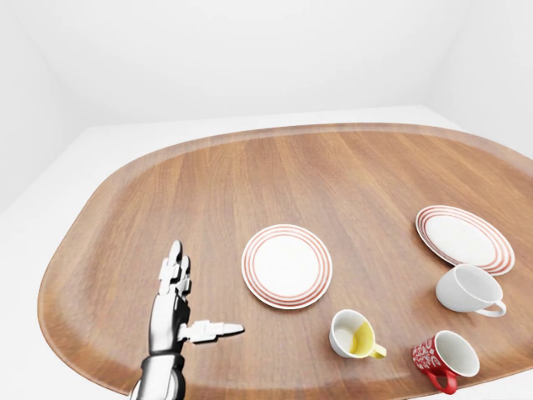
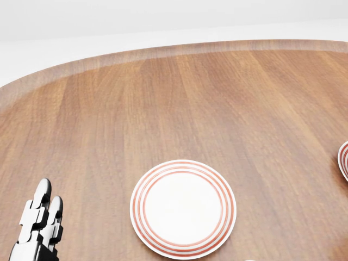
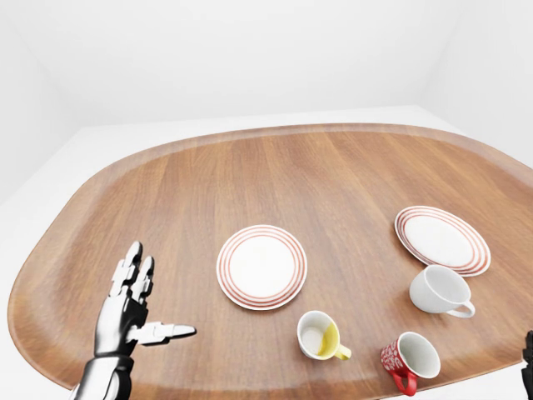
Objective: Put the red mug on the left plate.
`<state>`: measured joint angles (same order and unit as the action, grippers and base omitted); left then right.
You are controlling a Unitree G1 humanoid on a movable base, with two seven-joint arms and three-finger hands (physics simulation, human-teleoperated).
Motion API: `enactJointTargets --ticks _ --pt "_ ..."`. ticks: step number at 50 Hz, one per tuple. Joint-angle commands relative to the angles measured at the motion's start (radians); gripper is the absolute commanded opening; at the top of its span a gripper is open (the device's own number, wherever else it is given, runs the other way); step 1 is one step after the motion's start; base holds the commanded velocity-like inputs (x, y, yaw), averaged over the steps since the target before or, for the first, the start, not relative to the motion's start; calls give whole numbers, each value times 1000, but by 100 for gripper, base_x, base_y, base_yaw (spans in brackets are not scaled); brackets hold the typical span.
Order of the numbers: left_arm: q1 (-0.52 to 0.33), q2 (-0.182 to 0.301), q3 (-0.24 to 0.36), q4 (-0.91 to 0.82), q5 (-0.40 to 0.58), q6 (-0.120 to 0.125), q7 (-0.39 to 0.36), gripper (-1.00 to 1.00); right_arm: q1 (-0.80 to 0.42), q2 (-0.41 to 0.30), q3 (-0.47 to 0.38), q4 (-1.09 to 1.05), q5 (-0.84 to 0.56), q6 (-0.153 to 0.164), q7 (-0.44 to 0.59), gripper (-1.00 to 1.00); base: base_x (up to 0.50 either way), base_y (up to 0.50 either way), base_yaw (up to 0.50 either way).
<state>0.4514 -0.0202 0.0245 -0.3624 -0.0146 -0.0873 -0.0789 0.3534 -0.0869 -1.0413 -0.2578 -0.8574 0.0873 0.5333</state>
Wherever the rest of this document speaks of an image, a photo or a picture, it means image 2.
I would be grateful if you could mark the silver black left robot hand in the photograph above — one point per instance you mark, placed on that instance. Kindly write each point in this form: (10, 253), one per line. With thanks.
(30, 223)

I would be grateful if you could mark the white plate with red rings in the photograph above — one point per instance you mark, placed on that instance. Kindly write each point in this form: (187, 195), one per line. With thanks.
(182, 208)
(344, 160)

